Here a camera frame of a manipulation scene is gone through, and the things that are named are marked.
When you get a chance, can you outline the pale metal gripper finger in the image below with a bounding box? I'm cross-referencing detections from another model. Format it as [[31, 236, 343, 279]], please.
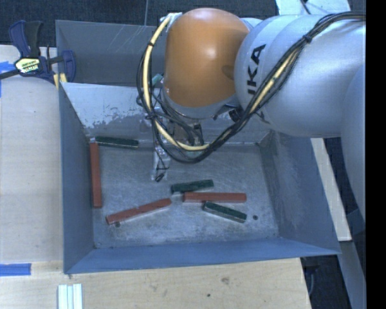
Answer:
[[151, 149, 160, 182], [158, 150, 168, 183]]

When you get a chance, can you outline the grey metal bin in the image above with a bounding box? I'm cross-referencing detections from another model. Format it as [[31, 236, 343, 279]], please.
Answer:
[[54, 19, 343, 275]]

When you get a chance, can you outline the dark green flat block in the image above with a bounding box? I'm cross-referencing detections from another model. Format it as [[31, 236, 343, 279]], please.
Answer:
[[95, 135, 140, 150], [201, 200, 248, 224], [170, 178, 215, 194]]

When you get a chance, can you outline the black cylinder on white bracket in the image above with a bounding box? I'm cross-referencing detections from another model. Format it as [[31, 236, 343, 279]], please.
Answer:
[[227, 106, 244, 123]]

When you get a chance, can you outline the red-brown flat block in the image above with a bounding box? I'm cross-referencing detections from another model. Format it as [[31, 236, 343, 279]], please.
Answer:
[[105, 197, 173, 226], [89, 141, 104, 209], [181, 191, 248, 205]]

